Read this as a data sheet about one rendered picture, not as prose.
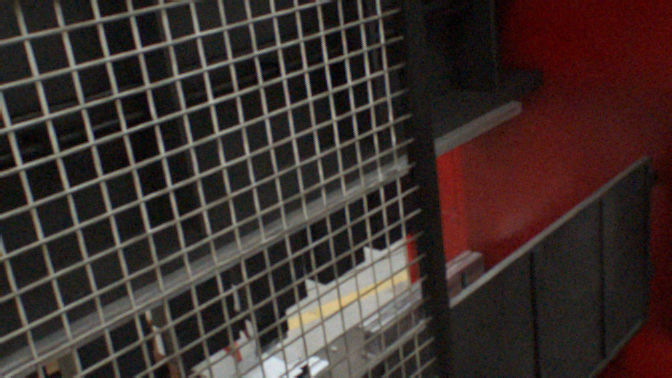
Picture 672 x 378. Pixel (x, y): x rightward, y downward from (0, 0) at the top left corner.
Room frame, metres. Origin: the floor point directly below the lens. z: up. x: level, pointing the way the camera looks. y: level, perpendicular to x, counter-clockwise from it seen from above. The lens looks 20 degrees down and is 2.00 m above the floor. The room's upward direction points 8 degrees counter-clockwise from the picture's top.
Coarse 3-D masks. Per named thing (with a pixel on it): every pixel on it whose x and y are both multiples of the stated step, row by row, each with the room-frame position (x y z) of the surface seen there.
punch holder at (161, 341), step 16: (224, 272) 1.41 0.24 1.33; (208, 288) 1.37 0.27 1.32; (224, 288) 1.40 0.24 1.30; (160, 304) 1.33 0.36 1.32; (176, 304) 1.32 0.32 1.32; (192, 304) 1.35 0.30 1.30; (160, 320) 1.34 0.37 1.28; (192, 320) 1.34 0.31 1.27; (208, 320) 1.36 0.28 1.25; (224, 320) 1.39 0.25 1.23; (160, 336) 1.36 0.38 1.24; (176, 336) 1.31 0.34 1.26; (192, 336) 1.33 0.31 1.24; (224, 336) 1.38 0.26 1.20; (240, 336) 1.41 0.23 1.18; (160, 352) 1.37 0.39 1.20; (192, 352) 1.33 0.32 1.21; (208, 352) 1.35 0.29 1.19
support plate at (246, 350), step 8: (240, 344) 1.68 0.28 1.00; (248, 344) 1.68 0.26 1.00; (224, 352) 1.65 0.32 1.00; (240, 352) 1.64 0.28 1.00; (248, 352) 1.64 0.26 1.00; (272, 352) 1.62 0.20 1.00; (280, 352) 1.62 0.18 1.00; (288, 352) 1.61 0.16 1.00; (224, 360) 1.62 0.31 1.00; (232, 360) 1.61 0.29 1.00; (280, 360) 1.58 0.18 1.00; (288, 360) 1.58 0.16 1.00; (192, 368) 1.60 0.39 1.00; (200, 368) 1.60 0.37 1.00; (216, 368) 1.59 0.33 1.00; (224, 368) 1.58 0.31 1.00; (232, 368) 1.58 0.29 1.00; (208, 376) 1.56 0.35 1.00; (216, 376) 1.55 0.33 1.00; (224, 376) 1.55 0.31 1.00
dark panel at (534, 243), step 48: (624, 192) 1.61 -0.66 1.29; (576, 240) 1.45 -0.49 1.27; (624, 240) 1.61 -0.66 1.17; (480, 288) 1.19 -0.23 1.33; (528, 288) 1.31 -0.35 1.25; (576, 288) 1.45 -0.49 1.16; (624, 288) 1.61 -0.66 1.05; (480, 336) 1.20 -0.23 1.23; (528, 336) 1.31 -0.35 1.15; (576, 336) 1.44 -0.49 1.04; (624, 336) 1.61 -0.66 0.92
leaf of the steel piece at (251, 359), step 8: (248, 360) 1.58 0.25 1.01; (256, 360) 1.59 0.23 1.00; (272, 360) 1.58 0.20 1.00; (240, 368) 1.56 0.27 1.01; (256, 368) 1.56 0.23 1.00; (264, 368) 1.55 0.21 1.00; (272, 368) 1.55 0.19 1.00; (280, 368) 1.55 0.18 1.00; (288, 368) 1.54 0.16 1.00; (248, 376) 1.53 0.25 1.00; (256, 376) 1.53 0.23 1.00; (272, 376) 1.52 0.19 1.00
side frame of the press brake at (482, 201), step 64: (512, 0) 2.00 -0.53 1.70; (576, 0) 1.87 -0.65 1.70; (640, 0) 1.76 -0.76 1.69; (512, 64) 2.00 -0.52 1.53; (576, 64) 1.87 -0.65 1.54; (640, 64) 1.76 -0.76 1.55; (512, 128) 2.01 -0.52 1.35; (576, 128) 1.88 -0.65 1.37; (640, 128) 1.76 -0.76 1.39; (448, 192) 2.18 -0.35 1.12; (512, 192) 2.02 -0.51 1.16; (576, 192) 1.88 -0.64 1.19; (448, 256) 2.20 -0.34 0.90
